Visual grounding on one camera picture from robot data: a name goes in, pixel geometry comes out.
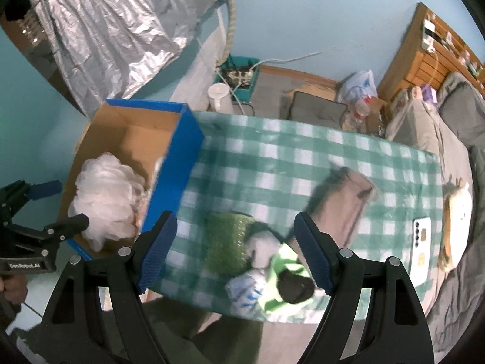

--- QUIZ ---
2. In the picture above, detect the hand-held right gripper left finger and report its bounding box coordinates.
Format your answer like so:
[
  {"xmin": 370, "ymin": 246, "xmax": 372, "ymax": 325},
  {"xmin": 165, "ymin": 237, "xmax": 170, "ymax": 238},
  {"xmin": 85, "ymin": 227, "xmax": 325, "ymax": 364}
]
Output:
[{"xmin": 41, "ymin": 210, "xmax": 179, "ymax": 364}]

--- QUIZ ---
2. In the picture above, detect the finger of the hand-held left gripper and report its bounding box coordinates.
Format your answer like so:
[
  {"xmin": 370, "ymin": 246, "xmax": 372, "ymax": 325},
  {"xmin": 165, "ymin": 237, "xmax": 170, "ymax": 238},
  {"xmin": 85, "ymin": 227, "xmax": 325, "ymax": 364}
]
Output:
[
  {"xmin": 0, "ymin": 180, "xmax": 63, "ymax": 221},
  {"xmin": 11, "ymin": 213, "xmax": 90, "ymax": 253}
]

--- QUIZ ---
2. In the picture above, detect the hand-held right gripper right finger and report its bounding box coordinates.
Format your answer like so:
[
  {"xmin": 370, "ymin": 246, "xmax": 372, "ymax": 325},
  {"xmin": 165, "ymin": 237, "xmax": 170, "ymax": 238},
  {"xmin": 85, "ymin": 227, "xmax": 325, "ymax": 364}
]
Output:
[{"xmin": 293, "ymin": 211, "xmax": 434, "ymax": 364}]

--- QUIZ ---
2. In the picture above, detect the light green cloth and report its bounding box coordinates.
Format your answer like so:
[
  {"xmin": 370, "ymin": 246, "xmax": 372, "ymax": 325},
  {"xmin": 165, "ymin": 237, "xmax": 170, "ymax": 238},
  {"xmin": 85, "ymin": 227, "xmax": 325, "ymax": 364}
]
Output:
[{"xmin": 258, "ymin": 243, "xmax": 317, "ymax": 313}]

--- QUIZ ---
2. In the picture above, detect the white mesh bath pouf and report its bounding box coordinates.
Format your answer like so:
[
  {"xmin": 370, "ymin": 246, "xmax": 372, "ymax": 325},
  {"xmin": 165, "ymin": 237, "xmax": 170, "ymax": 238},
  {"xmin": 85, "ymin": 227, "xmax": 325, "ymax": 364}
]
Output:
[{"xmin": 68, "ymin": 153, "xmax": 150, "ymax": 253}]

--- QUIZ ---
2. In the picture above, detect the grey brown cloth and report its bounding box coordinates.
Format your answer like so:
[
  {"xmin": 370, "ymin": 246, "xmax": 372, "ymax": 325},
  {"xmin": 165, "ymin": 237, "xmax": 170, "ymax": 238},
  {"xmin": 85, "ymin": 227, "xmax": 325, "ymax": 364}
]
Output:
[{"xmin": 288, "ymin": 165, "xmax": 380, "ymax": 251}]

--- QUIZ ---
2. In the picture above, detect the green scrubber pad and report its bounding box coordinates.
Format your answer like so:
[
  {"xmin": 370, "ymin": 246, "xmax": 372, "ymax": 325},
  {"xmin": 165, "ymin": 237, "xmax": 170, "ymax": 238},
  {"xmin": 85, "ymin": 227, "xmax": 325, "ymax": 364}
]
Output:
[{"xmin": 205, "ymin": 212, "xmax": 258, "ymax": 275}]

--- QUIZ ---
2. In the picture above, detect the blue cardboard box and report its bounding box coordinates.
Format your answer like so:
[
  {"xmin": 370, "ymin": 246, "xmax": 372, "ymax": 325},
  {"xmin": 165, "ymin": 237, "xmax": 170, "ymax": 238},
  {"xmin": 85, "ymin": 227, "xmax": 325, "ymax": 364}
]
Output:
[{"xmin": 62, "ymin": 99, "xmax": 205, "ymax": 296}]

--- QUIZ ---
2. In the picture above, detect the black soft pad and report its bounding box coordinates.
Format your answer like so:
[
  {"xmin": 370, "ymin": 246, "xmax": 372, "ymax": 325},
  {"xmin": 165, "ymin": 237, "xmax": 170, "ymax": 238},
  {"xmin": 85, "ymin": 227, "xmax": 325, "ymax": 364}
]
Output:
[{"xmin": 276, "ymin": 271, "xmax": 315, "ymax": 304}]

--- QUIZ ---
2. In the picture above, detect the person's left hand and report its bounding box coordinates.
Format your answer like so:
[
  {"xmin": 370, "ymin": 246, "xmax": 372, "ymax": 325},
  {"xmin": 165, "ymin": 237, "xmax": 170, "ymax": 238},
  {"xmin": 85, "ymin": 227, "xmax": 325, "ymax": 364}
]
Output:
[{"xmin": 0, "ymin": 273, "xmax": 29, "ymax": 312}]

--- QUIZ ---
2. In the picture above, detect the white black fabric item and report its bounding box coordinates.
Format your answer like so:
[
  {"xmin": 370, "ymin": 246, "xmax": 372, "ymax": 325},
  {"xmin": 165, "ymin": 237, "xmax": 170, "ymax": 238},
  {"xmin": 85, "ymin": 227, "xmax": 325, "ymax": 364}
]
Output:
[{"xmin": 244, "ymin": 224, "xmax": 285, "ymax": 270}]

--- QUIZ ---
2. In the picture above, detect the white smartphone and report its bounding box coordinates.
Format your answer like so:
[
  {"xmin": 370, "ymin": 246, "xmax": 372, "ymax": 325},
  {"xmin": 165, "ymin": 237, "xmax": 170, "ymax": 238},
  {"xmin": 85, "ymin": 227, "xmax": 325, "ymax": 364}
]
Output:
[{"xmin": 411, "ymin": 216, "xmax": 433, "ymax": 285}]

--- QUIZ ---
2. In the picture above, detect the green checkered tablecloth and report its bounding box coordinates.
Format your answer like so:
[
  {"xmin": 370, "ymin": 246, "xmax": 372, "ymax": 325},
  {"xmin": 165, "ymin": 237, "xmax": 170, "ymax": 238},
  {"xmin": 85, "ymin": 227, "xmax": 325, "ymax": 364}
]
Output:
[{"xmin": 146, "ymin": 112, "xmax": 446, "ymax": 325}]

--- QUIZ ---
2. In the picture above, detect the cream brown plush toy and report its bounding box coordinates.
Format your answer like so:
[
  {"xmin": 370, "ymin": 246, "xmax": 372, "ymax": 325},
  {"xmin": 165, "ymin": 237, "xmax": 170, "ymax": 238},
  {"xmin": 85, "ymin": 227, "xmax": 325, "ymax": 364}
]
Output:
[{"xmin": 437, "ymin": 178, "xmax": 474, "ymax": 271}]

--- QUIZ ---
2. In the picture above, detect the clear plastic bottle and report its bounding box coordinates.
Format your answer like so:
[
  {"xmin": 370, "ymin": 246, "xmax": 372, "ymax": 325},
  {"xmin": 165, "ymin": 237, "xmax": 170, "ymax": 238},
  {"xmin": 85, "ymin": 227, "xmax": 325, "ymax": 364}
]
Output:
[{"xmin": 341, "ymin": 99, "xmax": 370, "ymax": 131}]

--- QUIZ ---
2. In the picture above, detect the grey cushion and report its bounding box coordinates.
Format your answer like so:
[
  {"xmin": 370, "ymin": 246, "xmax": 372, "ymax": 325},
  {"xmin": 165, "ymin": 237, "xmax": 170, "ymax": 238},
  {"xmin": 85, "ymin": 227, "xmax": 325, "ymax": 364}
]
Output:
[{"xmin": 288, "ymin": 91, "xmax": 349, "ymax": 126}]

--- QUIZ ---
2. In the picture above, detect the white cylindrical canister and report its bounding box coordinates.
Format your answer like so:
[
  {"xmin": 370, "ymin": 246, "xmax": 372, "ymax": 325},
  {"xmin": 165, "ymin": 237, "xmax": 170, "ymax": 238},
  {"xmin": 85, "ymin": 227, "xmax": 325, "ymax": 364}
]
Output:
[{"xmin": 208, "ymin": 83, "xmax": 233, "ymax": 112}]

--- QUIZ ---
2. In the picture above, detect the silver foil curtain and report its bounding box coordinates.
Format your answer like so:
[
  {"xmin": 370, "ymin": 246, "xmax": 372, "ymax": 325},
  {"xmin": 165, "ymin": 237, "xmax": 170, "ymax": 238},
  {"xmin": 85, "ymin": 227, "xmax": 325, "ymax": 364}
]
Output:
[{"xmin": 21, "ymin": 0, "xmax": 224, "ymax": 109}]

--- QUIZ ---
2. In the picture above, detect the white plastic bag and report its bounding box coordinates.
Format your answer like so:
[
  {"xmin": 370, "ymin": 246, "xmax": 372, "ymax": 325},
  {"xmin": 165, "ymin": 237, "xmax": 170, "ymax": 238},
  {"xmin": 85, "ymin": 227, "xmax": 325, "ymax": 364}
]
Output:
[{"xmin": 337, "ymin": 70, "xmax": 380, "ymax": 103}]

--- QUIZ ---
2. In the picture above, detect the teal plastic crate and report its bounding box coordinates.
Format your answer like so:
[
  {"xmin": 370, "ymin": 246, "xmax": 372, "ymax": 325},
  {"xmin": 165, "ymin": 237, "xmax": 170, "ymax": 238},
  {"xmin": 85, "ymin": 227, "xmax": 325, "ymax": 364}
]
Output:
[{"xmin": 218, "ymin": 56, "xmax": 262, "ymax": 103}]

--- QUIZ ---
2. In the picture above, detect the white sheer curtain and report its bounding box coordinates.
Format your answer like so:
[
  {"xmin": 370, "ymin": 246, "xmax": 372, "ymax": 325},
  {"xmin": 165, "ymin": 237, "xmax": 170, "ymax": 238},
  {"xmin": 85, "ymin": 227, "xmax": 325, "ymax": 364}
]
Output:
[{"xmin": 172, "ymin": 26, "xmax": 230, "ymax": 112}]

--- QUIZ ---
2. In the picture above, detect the power strip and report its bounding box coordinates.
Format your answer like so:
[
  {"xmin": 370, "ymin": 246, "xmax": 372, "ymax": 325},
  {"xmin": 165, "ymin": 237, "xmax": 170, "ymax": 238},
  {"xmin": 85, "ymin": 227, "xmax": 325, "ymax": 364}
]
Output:
[{"xmin": 223, "ymin": 66, "xmax": 254, "ymax": 82}]

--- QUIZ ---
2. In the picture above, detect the bed with grey blanket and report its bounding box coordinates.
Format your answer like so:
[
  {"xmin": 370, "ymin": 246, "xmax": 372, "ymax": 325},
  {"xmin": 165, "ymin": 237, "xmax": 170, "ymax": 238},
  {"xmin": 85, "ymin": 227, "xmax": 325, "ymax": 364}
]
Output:
[{"xmin": 386, "ymin": 72, "xmax": 485, "ymax": 353}]

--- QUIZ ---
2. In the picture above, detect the wooden headboard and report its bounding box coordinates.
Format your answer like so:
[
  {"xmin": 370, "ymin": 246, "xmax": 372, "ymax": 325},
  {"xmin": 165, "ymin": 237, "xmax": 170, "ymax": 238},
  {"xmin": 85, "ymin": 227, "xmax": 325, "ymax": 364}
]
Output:
[{"xmin": 379, "ymin": 2, "xmax": 485, "ymax": 99}]

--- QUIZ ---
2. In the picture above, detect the white cable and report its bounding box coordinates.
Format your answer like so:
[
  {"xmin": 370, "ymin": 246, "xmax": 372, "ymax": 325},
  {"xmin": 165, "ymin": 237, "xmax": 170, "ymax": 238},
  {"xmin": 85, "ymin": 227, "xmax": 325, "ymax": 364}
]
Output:
[{"xmin": 225, "ymin": 51, "xmax": 324, "ymax": 114}]

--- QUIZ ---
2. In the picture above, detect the rope wrapped hoop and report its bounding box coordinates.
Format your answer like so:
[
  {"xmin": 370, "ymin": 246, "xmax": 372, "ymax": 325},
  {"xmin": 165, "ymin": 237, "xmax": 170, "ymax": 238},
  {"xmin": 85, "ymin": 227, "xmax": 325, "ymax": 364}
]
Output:
[{"xmin": 212, "ymin": 0, "xmax": 237, "ymax": 69}]

